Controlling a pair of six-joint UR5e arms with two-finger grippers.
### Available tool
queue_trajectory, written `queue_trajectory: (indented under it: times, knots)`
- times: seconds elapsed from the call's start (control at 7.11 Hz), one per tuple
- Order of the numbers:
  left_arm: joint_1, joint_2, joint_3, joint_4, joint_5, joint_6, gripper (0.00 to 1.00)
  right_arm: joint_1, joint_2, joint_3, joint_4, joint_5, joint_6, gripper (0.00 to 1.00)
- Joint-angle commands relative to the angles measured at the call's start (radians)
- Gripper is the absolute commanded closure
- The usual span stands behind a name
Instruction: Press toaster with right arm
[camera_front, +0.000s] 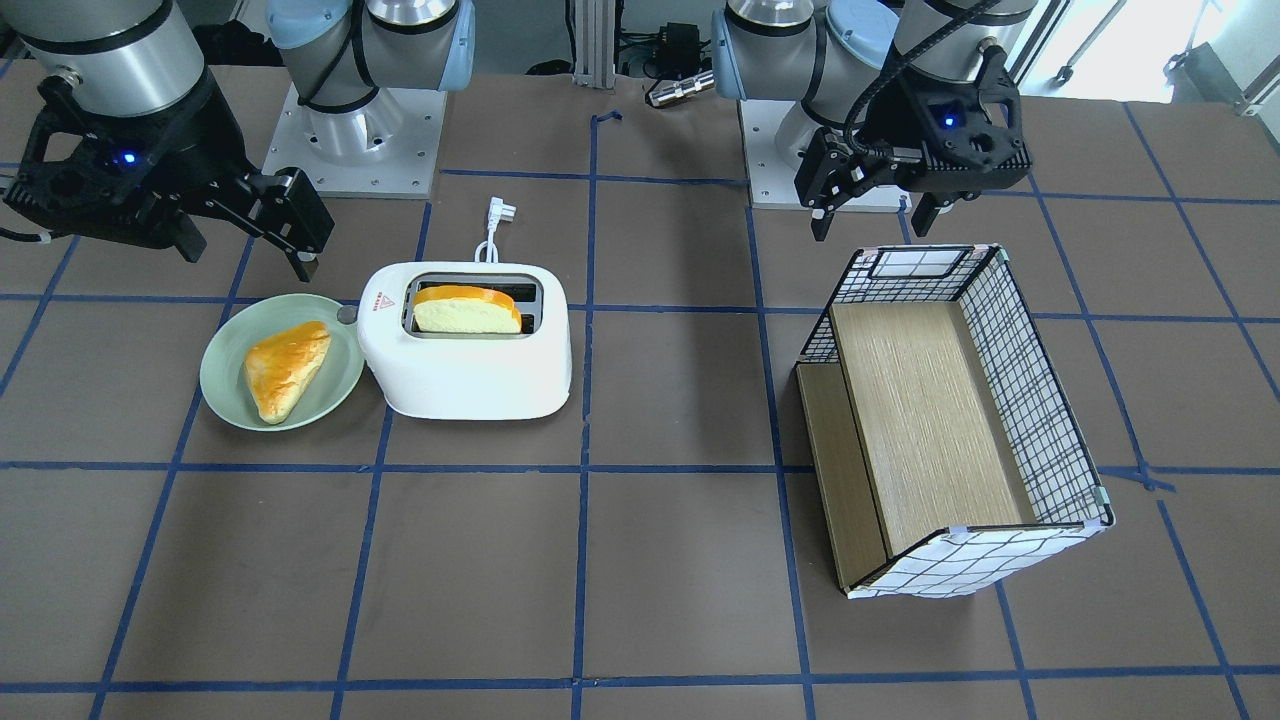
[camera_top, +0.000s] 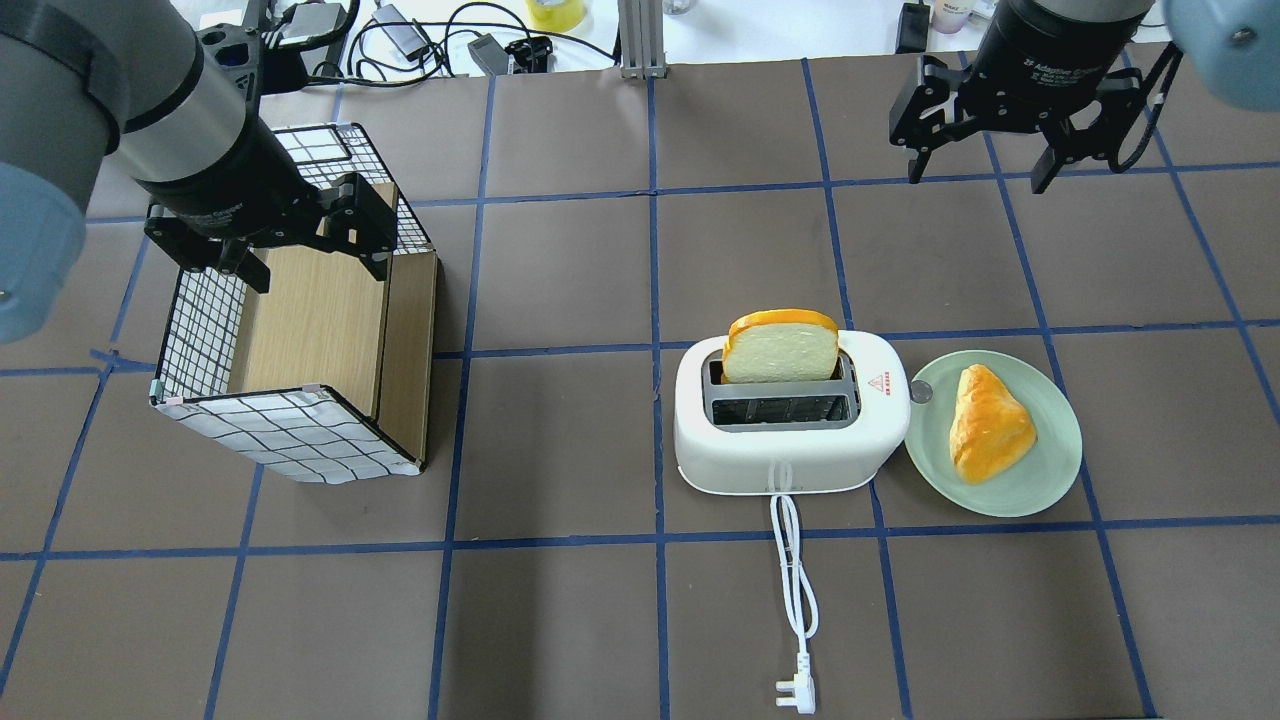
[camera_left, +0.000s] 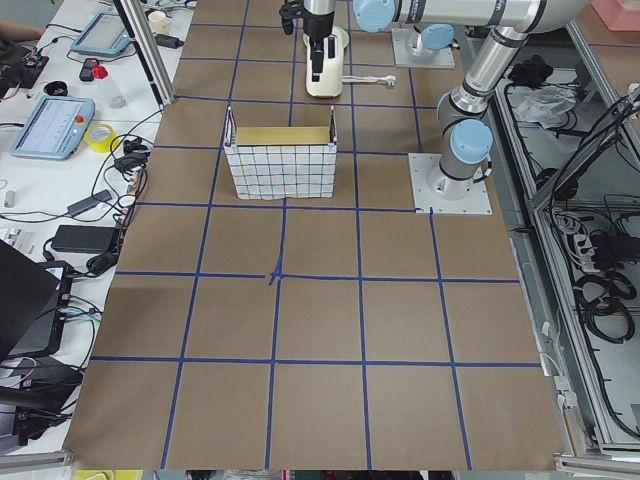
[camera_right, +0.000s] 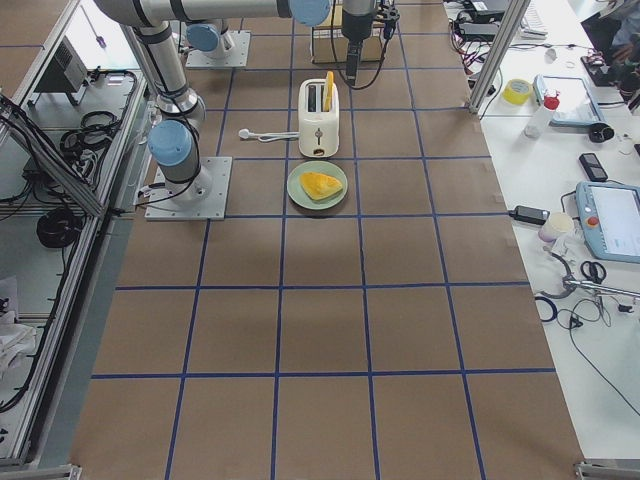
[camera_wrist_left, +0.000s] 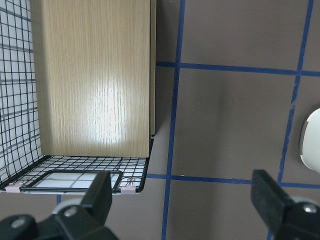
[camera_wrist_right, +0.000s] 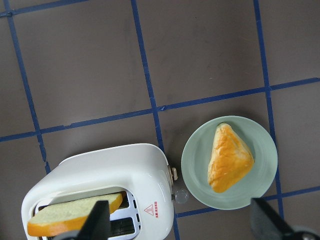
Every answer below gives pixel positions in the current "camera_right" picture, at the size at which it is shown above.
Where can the white paper cup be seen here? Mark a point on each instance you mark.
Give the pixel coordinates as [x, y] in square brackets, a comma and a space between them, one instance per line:
[556, 225]

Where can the aluminium frame post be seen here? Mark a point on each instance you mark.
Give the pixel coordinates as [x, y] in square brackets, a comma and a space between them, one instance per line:
[509, 26]

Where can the green round plate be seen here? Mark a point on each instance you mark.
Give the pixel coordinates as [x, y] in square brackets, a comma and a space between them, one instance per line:
[297, 194]

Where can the wooden box with grid cloth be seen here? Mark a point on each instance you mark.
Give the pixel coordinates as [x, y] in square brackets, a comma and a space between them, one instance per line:
[324, 50]

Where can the white two-slot toaster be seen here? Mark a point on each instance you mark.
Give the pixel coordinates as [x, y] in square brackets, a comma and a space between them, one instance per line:
[318, 130]

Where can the white plastic bottle red cap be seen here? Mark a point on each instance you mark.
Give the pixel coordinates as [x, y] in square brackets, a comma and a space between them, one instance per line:
[541, 119]

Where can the black scissors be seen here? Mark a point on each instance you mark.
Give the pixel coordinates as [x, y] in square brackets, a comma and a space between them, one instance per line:
[593, 271]

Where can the grey control box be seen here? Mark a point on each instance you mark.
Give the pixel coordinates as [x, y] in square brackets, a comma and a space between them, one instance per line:
[65, 74]

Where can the blue tape roll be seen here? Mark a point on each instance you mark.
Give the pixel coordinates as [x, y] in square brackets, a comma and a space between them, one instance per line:
[547, 309]

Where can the bread slice in toaster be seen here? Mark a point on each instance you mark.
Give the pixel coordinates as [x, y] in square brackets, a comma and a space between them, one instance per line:
[327, 91]

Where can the blue teach pendant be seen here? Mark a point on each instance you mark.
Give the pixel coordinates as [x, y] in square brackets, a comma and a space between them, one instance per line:
[608, 214]
[577, 108]

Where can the black power adapter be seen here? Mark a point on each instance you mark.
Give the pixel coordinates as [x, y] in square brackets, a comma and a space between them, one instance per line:
[529, 215]

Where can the yellow tape roll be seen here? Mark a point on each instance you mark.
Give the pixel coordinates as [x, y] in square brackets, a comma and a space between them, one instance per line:
[517, 91]

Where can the black remote device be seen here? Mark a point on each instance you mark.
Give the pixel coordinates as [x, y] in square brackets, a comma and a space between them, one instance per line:
[593, 167]

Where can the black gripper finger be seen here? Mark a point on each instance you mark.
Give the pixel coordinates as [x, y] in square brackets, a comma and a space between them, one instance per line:
[353, 55]

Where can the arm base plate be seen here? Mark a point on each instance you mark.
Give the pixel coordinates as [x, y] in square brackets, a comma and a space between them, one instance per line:
[237, 58]
[205, 198]

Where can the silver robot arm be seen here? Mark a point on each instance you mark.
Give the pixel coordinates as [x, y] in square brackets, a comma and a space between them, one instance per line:
[210, 37]
[174, 143]

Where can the blue teach pendant far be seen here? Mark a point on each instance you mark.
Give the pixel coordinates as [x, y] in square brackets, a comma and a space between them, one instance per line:
[577, 108]

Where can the blue teach pendant near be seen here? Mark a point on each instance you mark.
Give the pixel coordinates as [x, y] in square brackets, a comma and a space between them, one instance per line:
[608, 214]

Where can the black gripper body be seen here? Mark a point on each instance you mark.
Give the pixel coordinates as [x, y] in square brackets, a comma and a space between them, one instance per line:
[357, 27]

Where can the yellow bread on plate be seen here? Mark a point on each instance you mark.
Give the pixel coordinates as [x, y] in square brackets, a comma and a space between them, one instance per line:
[319, 186]

